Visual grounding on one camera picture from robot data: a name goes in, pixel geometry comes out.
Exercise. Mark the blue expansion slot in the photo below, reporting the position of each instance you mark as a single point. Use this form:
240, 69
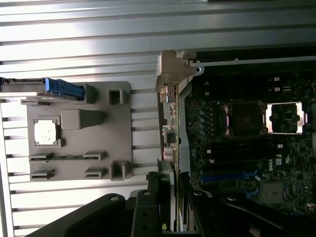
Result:
222, 176

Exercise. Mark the CPU socket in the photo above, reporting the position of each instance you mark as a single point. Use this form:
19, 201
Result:
244, 118

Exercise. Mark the grey plastic parts rack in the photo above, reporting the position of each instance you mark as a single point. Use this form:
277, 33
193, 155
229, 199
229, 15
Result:
98, 138

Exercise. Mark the green motherboard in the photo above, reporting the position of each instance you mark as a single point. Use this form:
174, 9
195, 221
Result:
296, 148

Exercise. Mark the open grey PC case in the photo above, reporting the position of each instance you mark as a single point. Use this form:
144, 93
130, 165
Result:
184, 118

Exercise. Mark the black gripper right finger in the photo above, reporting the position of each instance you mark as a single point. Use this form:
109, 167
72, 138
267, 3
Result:
207, 217

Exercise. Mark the silver CPU chip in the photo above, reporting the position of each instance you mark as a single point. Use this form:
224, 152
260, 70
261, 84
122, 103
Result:
45, 133

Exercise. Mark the blue disk caddy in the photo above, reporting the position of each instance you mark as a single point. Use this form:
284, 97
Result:
64, 87

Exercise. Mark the grey chipset heatsink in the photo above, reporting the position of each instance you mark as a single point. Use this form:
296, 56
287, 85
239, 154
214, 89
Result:
272, 192

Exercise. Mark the silver hard disk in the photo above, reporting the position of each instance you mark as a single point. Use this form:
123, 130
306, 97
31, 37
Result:
22, 82

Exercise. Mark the green RAM stick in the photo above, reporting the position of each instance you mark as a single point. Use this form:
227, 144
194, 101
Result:
66, 157

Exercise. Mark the metal socket cover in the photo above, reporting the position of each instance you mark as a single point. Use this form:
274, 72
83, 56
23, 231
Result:
286, 118

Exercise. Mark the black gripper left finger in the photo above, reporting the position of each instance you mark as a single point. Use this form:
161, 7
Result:
145, 217

